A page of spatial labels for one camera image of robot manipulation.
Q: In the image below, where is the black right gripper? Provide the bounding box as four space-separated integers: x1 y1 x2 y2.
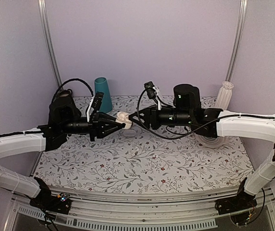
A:
128 104 193 130

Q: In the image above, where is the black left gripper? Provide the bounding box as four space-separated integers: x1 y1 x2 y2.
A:
61 112 123 141

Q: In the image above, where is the white round earbud case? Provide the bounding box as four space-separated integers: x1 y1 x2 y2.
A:
116 111 132 129

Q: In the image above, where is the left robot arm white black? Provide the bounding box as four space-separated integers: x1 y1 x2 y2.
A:
0 94 125 209

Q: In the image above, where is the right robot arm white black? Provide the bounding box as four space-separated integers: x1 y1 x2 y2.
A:
129 82 275 210

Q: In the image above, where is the white flat earbud case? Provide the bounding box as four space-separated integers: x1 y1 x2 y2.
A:
123 129 136 137

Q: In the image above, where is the white clip earbud far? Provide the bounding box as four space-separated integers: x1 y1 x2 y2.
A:
128 147 140 156

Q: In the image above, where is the teal tapered vase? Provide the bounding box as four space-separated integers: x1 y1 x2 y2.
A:
94 77 113 113

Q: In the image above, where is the white ribbed vase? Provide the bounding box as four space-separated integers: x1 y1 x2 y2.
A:
214 81 234 110

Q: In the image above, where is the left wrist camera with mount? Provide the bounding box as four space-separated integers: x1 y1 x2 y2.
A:
86 92 104 122

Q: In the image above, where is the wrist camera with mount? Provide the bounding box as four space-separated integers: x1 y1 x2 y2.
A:
144 81 162 110
86 92 104 122

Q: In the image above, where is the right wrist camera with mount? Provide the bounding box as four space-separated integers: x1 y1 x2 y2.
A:
144 81 162 110

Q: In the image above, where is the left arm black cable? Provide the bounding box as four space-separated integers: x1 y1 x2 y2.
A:
55 77 95 99

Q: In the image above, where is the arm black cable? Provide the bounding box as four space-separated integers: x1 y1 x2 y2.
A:
55 77 95 99
136 89 275 140

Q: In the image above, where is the metal front rail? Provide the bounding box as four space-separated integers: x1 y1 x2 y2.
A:
4 187 275 231

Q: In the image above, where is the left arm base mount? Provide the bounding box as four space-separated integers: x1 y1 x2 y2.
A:
29 177 72 215

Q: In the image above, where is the right metal frame post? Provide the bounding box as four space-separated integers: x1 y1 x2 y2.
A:
225 0 248 82

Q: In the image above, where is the metal frame post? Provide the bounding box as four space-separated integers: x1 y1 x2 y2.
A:
38 0 62 87
225 0 248 82

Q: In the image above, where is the left metal frame post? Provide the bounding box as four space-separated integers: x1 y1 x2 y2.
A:
38 0 62 87

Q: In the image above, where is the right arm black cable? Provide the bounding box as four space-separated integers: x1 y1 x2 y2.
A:
136 89 275 140

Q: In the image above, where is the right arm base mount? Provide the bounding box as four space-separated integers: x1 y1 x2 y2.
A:
215 178 257 215

